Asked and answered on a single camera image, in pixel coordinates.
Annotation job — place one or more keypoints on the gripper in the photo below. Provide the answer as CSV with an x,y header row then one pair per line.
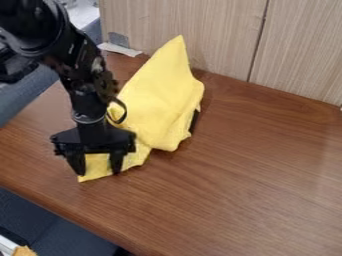
x,y
94,136

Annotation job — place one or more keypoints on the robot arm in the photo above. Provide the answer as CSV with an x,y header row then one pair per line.
x,y
67,53

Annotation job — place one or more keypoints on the yellow cloth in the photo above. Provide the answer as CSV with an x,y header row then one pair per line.
x,y
164,96

